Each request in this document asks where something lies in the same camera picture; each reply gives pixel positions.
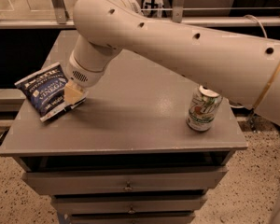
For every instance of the metal railing frame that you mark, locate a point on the metal railing frame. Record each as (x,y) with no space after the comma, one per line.
(58,14)

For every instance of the blue potato chip bag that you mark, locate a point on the blue potato chip bag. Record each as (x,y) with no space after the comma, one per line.
(45,91)

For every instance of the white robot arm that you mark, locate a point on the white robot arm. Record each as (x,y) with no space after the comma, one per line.
(243,68)

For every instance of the middle grey drawer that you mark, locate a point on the middle grey drawer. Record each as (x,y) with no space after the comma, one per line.
(129,204)

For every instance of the top grey drawer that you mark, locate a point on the top grey drawer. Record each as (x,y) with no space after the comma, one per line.
(125,181)

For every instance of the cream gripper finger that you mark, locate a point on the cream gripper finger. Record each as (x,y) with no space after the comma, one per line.
(73,92)

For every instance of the grey drawer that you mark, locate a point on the grey drawer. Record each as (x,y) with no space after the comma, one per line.
(125,181)
(144,218)
(129,204)

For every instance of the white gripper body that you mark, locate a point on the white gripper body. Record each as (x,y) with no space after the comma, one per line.
(83,74)

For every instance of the grey drawer cabinet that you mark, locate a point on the grey drawer cabinet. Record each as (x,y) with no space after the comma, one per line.
(133,119)

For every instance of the green 7up can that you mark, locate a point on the green 7up can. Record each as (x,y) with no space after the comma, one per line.
(203,109)

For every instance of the bottom grey drawer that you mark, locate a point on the bottom grey drawer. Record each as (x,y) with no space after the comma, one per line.
(144,218)

